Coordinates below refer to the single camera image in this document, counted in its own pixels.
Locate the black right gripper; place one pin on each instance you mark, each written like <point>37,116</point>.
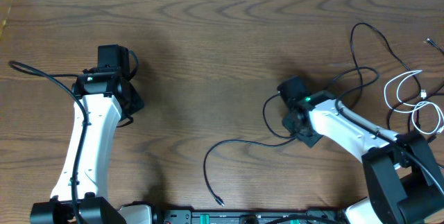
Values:
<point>309,141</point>

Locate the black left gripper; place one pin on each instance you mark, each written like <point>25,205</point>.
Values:
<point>138,104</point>

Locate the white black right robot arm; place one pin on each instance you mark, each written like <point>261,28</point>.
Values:
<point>404,181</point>

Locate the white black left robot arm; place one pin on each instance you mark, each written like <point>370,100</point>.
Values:
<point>104,100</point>

